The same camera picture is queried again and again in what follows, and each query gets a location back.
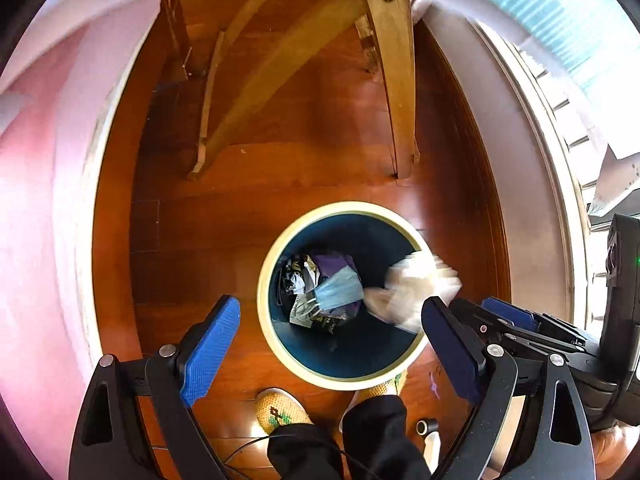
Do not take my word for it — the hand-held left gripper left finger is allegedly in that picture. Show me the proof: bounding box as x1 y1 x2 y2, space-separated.
69 296 242 480

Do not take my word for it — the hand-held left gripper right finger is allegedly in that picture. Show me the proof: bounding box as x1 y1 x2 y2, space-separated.
421 296 596 480

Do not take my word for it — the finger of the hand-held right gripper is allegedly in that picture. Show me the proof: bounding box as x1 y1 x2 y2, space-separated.
450 299 601 361
481 297 588 348

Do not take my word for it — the white paper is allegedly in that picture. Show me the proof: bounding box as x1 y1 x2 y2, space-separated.
364 254 462 335

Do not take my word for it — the blue bin with cream rim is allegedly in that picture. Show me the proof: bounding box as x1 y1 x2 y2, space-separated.
256 201 436 392

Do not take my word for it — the black white wrapper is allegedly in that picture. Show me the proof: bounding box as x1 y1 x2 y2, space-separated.
280 255 321 296

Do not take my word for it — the black packet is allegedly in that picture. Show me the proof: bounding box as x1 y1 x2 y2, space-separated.
290 294 361 336

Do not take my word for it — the blue face mask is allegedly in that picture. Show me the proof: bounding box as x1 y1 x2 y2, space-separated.
314 266 365 317

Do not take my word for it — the purple plastic bag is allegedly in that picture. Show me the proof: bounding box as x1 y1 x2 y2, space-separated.
312 254 358 281

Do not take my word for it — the person's right hand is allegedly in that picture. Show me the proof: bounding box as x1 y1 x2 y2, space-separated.
592 422 640 468

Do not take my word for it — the yellow knitted slipper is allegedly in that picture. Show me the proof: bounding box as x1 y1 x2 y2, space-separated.
255 387 311 436
357 372 408 403

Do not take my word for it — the person's right leg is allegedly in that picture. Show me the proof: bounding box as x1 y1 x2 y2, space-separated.
342 396 431 480

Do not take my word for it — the person's leg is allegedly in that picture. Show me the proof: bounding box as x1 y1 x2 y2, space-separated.
342 396 431 480
267 422 346 480

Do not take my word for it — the person's left leg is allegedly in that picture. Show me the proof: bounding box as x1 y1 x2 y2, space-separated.
267 422 346 480

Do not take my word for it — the black cable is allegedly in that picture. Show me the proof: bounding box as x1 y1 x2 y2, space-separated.
220 435 386 480

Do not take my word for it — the wooden table frame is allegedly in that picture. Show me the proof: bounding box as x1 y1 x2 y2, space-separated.
160 0 421 181

